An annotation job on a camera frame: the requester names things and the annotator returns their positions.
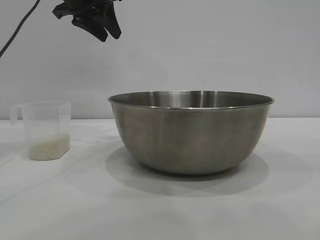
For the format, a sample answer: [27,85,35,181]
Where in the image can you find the stainless steel mixing bowl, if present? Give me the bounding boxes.
[107,90,276,176]

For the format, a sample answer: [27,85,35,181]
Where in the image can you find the white rice grains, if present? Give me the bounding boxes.
[28,133,71,161]

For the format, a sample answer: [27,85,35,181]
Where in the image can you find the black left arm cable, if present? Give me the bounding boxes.
[0,0,41,58]

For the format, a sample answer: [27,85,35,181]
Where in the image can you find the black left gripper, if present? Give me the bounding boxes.
[51,0,123,43]

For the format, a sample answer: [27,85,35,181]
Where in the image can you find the clear plastic measuring cup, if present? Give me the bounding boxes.
[9,100,72,161]

